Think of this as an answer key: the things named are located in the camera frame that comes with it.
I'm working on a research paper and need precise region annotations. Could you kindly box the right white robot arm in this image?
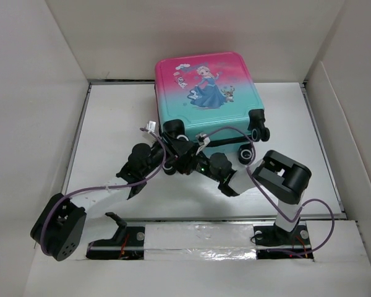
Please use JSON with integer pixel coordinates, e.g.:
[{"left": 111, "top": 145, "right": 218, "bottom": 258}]
[{"left": 177, "top": 150, "right": 312, "bottom": 247}]

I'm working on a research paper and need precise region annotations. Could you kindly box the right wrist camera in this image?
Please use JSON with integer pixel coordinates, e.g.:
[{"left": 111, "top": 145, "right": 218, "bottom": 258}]
[{"left": 195, "top": 133, "right": 210, "bottom": 155}]

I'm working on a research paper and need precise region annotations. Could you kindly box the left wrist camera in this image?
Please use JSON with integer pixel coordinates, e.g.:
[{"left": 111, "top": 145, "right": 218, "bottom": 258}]
[{"left": 140, "top": 121, "right": 156, "bottom": 134}]

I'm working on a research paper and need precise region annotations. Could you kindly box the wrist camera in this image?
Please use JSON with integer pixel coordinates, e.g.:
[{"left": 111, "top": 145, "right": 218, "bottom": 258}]
[
  {"left": 195, "top": 133, "right": 210, "bottom": 155},
  {"left": 140, "top": 121, "right": 156, "bottom": 134}
]

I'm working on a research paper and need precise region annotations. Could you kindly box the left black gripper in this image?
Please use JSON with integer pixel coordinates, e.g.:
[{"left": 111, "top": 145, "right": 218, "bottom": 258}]
[{"left": 142, "top": 132, "right": 194, "bottom": 178}]

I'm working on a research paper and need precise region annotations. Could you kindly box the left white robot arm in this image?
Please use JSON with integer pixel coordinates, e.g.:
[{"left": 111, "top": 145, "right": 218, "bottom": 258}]
[{"left": 30, "top": 132, "right": 196, "bottom": 261}]

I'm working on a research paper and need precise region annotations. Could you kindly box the pink and teal kids suitcase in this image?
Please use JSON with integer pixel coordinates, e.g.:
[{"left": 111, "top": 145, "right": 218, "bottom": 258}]
[{"left": 155, "top": 52, "right": 270, "bottom": 165}]

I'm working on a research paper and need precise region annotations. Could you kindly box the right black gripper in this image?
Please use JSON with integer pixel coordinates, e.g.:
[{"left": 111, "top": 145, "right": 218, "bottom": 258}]
[{"left": 168, "top": 145, "right": 221, "bottom": 183}]

